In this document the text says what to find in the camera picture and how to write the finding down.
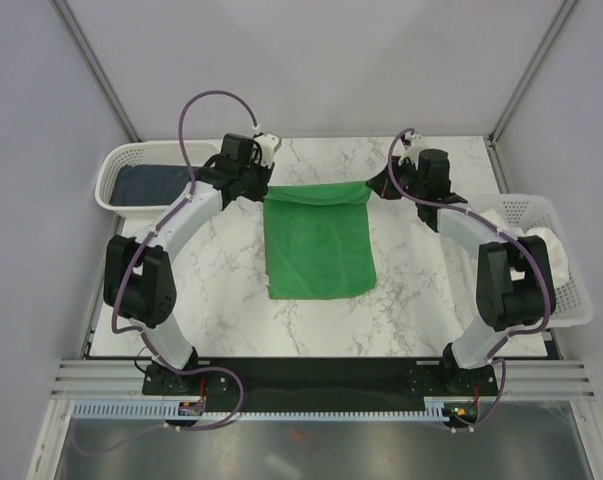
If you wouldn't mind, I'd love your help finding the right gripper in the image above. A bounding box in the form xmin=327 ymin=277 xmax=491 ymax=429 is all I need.
xmin=367 ymin=155 xmax=426 ymax=202

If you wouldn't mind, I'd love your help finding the green towel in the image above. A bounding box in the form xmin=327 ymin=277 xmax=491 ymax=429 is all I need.
xmin=263 ymin=181 xmax=376 ymax=300

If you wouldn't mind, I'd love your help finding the dark blue towel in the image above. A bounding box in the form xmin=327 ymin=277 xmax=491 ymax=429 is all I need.
xmin=110 ymin=165 xmax=190 ymax=207

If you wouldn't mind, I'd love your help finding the white towel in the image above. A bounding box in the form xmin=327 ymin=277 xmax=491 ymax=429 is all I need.
xmin=481 ymin=209 xmax=570 ymax=289

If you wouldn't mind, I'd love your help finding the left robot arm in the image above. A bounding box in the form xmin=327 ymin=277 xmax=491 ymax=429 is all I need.
xmin=103 ymin=133 xmax=281 ymax=394

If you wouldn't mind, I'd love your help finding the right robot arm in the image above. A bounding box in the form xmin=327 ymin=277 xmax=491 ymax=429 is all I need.
xmin=366 ymin=149 xmax=556 ymax=394

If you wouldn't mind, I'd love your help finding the white perforated basket left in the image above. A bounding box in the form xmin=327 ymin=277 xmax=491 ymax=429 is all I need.
xmin=94 ymin=141 xmax=223 ymax=222

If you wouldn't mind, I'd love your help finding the white perforated basket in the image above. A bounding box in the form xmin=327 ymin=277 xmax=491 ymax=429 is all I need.
xmin=468 ymin=194 xmax=593 ymax=328
xmin=94 ymin=141 xmax=223 ymax=222

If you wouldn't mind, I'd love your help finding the white perforated basket right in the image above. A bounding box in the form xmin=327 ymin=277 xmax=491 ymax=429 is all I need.
xmin=468 ymin=194 xmax=593 ymax=328

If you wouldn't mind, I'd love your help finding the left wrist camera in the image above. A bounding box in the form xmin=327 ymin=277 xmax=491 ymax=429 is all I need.
xmin=253 ymin=133 xmax=282 ymax=168

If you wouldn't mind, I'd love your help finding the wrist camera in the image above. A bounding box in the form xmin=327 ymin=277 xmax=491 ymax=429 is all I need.
xmin=253 ymin=133 xmax=282 ymax=168
xmin=398 ymin=129 xmax=428 ymax=166

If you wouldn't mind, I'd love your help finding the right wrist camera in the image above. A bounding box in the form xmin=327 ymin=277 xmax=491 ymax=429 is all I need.
xmin=398 ymin=129 xmax=428 ymax=166

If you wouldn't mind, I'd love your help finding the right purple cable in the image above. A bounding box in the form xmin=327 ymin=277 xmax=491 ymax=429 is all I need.
xmin=388 ymin=128 xmax=556 ymax=364

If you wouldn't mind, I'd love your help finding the purple cable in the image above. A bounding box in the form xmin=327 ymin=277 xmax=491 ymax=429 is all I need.
xmin=388 ymin=128 xmax=556 ymax=364
xmin=110 ymin=90 xmax=260 ymax=374

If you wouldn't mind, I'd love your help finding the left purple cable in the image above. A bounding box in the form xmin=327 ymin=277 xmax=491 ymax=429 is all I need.
xmin=110 ymin=90 xmax=260 ymax=374

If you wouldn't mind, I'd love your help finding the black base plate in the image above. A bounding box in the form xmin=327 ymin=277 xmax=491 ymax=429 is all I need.
xmin=142 ymin=357 xmax=498 ymax=412

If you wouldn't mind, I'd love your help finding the white cable duct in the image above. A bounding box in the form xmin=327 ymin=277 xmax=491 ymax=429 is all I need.
xmin=71 ymin=397 xmax=459 ymax=422

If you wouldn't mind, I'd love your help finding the right aluminium frame post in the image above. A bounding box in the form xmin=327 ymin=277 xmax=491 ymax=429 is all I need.
xmin=486 ymin=0 xmax=580 ymax=148

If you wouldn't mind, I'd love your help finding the aluminium frame post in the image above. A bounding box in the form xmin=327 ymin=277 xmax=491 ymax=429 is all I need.
xmin=49 ymin=0 xmax=141 ymax=142
xmin=486 ymin=0 xmax=580 ymax=148

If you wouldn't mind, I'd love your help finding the left aluminium frame post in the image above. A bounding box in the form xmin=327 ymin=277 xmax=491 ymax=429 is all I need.
xmin=49 ymin=0 xmax=141 ymax=142

